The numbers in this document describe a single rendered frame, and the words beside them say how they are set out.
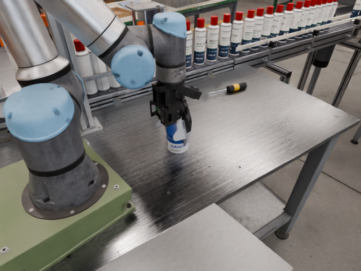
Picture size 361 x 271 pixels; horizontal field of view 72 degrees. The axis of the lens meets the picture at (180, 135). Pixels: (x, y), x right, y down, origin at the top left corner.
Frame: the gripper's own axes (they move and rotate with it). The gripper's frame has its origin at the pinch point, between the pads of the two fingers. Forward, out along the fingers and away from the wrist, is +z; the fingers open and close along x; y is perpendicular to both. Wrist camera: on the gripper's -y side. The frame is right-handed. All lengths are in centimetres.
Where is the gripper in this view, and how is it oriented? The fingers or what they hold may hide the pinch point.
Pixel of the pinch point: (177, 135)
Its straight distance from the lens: 78.8
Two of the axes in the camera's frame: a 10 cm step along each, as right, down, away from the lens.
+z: 0.0, 7.8, 6.3
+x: 6.7, 4.6, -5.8
